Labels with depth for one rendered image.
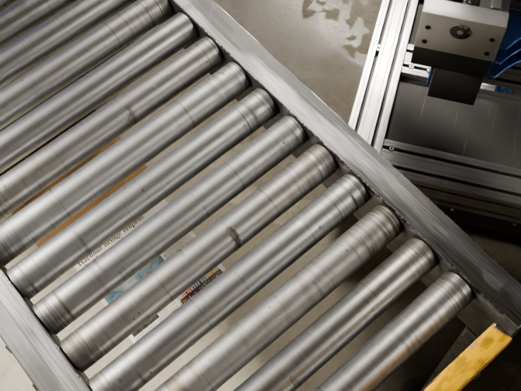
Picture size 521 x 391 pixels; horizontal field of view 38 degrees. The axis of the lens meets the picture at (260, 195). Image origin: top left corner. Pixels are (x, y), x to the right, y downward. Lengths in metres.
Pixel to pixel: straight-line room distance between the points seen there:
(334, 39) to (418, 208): 1.22
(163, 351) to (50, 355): 0.14
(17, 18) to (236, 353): 0.65
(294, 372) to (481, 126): 1.03
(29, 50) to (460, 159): 0.98
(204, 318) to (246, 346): 0.07
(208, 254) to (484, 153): 0.94
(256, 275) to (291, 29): 1.32
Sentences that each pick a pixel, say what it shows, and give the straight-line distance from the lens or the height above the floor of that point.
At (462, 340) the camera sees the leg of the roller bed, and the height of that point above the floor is 0.62.
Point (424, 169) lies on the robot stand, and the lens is 1.73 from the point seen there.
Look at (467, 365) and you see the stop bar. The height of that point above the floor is 0.82.
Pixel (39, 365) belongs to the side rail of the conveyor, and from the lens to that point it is 1.00.
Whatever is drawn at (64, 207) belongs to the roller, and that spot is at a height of 0.79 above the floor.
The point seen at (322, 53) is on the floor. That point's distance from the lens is 2.17.
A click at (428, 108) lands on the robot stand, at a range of 1.84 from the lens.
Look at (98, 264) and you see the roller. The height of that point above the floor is 0.80.
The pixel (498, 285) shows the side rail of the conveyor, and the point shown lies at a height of 0.80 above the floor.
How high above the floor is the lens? 1.72
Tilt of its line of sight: 63 degrees down
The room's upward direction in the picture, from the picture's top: 5 degrees counter-clockwise
